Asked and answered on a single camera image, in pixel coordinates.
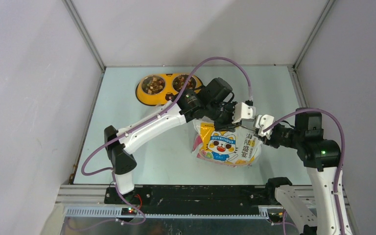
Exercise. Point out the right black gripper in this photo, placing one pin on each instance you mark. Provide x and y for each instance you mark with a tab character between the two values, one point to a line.
270	142

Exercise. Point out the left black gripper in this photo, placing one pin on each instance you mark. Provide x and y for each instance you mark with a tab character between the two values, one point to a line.
227	126

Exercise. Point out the pet food bag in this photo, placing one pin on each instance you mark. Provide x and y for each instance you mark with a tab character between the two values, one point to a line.
237	148

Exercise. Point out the yellow double pet bowl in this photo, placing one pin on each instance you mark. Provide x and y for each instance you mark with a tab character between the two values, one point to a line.
163	97

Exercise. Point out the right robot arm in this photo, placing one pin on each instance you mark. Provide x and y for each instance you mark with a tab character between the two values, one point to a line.
323	159

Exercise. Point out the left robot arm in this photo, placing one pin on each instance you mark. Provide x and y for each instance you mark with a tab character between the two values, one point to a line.
184	107

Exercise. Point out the kibble in right bowl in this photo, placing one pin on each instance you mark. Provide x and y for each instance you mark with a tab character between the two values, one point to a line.
180	80

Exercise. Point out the kibble in bowl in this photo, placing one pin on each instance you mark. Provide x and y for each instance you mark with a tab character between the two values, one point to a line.
180	80
153	85

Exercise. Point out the kibble in left bowl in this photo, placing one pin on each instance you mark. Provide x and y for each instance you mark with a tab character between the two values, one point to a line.
153	85

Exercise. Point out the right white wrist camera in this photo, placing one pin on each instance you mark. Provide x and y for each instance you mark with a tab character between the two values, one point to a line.
262	122

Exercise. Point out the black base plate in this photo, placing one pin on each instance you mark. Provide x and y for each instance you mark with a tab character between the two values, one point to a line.
196	199

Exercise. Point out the aluminium frame rail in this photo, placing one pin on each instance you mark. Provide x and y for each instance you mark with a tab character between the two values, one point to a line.
88	201

